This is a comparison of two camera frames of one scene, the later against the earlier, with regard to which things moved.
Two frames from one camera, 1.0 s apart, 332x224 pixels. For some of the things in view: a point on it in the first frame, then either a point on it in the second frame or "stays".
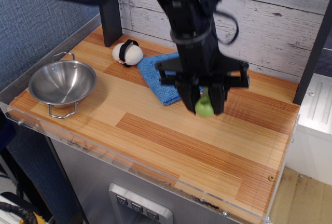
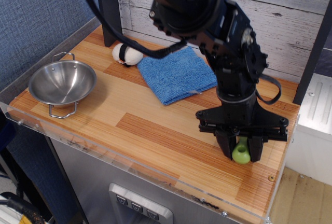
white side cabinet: (310, 153) stays
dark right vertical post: (310, 70) stays
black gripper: (199, 60) -> (240, 114)
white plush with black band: (128, 53) stays
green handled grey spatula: (204, 106) -> (241, 154)
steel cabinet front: (90, 178) stays
